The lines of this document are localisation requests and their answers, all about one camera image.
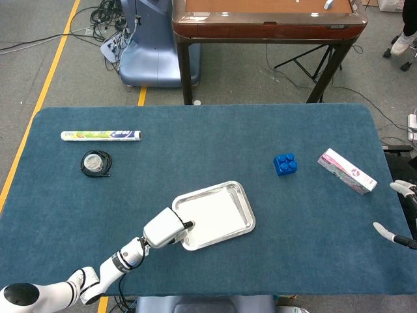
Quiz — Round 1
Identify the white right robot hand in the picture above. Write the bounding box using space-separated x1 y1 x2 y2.
373 181 417 250

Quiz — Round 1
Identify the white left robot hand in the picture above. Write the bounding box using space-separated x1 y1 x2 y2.
142 207 195 249

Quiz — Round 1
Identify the white paper sheet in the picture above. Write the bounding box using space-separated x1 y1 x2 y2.
177 187 250 247

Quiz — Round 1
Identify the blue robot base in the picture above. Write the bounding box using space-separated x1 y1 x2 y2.
119 0 202 88

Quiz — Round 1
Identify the silver metal tray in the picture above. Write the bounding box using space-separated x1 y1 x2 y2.
171 180 257 252

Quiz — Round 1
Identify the white pink toothpaste box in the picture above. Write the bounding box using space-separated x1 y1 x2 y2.
317 148 378 196

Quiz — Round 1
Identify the grey blue robot body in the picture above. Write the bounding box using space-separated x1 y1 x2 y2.
135 295 278 313

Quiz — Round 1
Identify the cling film roll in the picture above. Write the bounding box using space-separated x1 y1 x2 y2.
60 130 143 142

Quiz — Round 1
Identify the teal felt table cover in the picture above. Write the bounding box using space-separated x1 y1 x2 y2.
0 103 403 297

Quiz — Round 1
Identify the blue building block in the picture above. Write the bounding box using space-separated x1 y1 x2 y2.
273 152 300 177

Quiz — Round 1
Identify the black office chair base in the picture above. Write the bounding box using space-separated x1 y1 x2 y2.
382 32 417 72

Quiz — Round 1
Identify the black folding stand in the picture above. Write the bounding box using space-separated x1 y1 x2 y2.
274 44 343 84

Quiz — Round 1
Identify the cardboard box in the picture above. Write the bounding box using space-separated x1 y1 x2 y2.
377 0 407 13

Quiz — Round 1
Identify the white power strip with plugs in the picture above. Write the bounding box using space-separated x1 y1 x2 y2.
100 32 131 65

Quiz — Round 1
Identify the brown wooden table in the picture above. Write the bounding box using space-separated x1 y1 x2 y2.
171 0 365 105

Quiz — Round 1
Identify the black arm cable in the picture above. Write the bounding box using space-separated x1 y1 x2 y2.
117 273 132 307

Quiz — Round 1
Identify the black cable coil with tin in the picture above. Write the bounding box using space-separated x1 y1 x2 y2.
80 149 113 179

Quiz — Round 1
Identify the thin black floor cable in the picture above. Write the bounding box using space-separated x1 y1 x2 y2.
265 44 410 131

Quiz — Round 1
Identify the tangled black cable bundle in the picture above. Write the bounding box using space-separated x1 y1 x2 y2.
87 0 137 72

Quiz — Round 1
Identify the long grey floor cable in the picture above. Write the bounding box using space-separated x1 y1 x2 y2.
0 25 98 53

